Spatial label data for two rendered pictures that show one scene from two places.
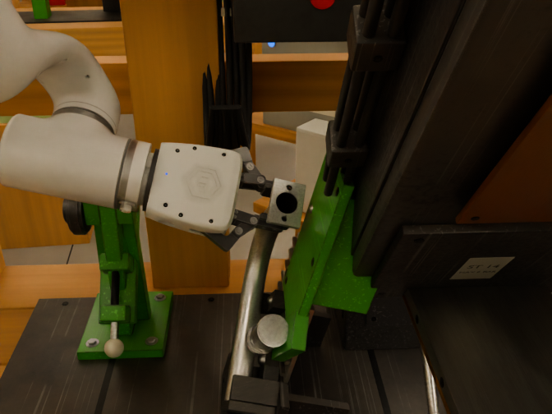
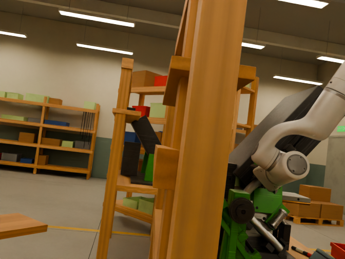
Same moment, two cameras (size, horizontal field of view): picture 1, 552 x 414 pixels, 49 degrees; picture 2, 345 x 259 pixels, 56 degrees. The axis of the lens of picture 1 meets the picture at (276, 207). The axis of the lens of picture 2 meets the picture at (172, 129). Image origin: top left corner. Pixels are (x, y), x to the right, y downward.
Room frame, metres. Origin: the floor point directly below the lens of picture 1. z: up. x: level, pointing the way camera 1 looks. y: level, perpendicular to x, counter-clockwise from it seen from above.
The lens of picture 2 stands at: (1.00, 1.24, 1.28)
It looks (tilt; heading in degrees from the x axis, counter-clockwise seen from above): 3 degrees up; 270
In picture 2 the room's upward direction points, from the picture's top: 7 degrees clockwise
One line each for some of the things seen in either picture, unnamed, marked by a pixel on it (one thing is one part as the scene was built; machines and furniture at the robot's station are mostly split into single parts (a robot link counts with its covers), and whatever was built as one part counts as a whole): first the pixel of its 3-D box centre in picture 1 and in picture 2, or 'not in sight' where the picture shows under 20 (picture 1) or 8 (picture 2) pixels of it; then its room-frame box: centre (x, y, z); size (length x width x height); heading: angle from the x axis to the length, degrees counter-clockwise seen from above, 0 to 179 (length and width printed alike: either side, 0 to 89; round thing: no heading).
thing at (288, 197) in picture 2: (473, 296); (260, 193); (0.57, -0.23, 1.11); 0.39 x 0.16 x 0.03; 3
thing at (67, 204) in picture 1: (76, 209); (242, 210); (0.77, 0.29, 1.12); 0.07 x 0.03 x 0.08; 3
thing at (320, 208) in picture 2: not in sight; (309, 203); (-2.24, -6.00, 0.37); 1.20 x 0.80 x 0.74; 16
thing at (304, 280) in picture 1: (340, 241); (265, 185); (0.60, -0.08, 1.17); 0.13 x 0.12 x 0.20; 93
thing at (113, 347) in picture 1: (114, 333); not in sight; (0.68, 0.24, 0.96); 0.06 x 0.03 x 0.06; 3
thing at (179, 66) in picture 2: not in sight; (194, 92); (0.92, -0.13, 1.52); 0.90 x 0.25 x 0.04; 93
